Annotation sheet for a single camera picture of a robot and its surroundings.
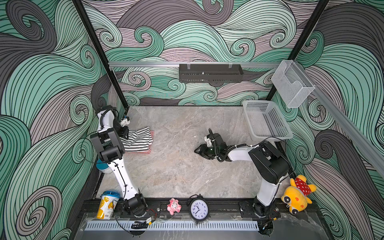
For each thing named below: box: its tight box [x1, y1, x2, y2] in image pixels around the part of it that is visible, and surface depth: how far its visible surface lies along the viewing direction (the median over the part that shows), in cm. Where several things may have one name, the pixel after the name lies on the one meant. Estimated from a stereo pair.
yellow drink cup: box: [96, 190, 121, 221], surface depth 71 cm
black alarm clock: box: [187, 194, 211, 225], surface depth 73 cm
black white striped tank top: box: [119, 126, 150, 152], surface depth 95 cm
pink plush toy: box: [167, 198, 182, 216], surface depth 73 cm
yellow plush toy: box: [281, 174, 317, 215], surface depth 74 cm
